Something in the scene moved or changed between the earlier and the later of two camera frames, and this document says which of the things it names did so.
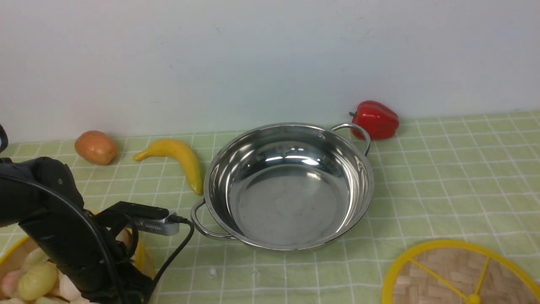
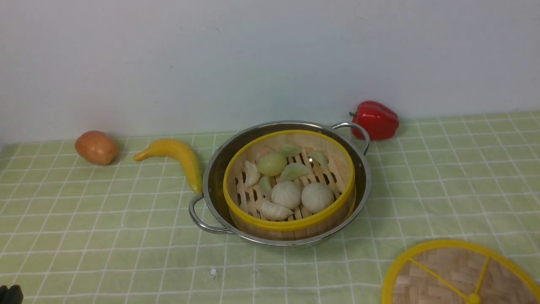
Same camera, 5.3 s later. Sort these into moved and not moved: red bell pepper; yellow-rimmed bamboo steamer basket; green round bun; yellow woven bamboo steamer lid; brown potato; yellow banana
Moved: green round bun; yellow-rimmed bamboo steamer basket
Not moved: red bell pepper; brown potato; yellow woven bamboo steamer lid; yellow banana
